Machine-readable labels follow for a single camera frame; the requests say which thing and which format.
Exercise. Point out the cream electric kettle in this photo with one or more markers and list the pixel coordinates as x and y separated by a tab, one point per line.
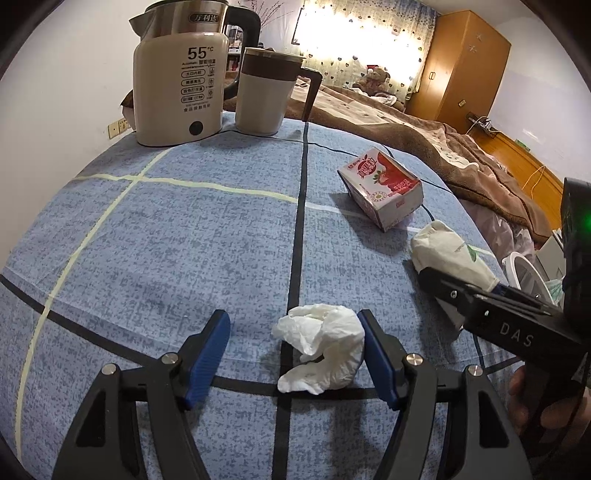
180	92

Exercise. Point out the white tissue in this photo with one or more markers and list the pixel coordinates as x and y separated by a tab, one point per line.
332	341

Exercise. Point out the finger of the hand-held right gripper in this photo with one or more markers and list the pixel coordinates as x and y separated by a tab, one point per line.
443	286
521	295

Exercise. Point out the white power strip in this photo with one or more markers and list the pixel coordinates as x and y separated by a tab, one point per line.
482	123

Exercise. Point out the white trash bin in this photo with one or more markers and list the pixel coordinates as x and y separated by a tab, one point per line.
512	267

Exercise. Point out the person's right hand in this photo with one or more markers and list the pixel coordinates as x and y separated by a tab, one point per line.
519	397

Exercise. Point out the wall socket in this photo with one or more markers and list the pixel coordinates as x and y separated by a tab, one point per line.
117	128

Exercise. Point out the cream mug brown lid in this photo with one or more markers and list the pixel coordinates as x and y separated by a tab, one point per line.
263	101

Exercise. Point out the wooden wardrobe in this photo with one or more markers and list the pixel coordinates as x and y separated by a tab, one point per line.
461	69

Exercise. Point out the wooden headboard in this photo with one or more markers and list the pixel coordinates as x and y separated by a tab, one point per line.
517	161

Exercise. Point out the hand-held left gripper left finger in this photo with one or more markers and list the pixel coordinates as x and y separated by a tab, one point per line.
210	355

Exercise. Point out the blue checked tablecloth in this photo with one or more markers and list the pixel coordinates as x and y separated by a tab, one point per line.
184	240

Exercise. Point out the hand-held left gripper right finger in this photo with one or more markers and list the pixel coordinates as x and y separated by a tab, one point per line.
376	355

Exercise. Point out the brown blanket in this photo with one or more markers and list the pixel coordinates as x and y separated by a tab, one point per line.
415	134

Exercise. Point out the heart print curtain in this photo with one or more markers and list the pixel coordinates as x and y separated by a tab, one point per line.
360	32

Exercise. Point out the brown teddy bear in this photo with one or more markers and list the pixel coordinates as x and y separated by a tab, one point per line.
371	81

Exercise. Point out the pink bed sheet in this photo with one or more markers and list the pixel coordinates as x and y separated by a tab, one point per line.
498	226

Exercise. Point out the purple flower branches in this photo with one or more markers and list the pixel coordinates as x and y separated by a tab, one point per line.
268	8

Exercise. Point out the strawberry milk carton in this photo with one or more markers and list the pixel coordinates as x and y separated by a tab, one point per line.
383	189

